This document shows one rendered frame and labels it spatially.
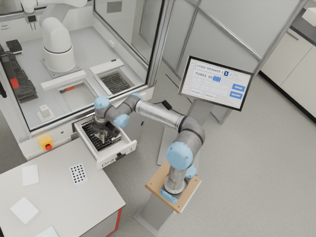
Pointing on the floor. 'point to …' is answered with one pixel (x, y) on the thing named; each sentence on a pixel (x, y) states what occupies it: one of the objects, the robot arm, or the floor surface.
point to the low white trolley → (62, 196)
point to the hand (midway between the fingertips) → (104, 138)
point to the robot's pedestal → (157, 214)
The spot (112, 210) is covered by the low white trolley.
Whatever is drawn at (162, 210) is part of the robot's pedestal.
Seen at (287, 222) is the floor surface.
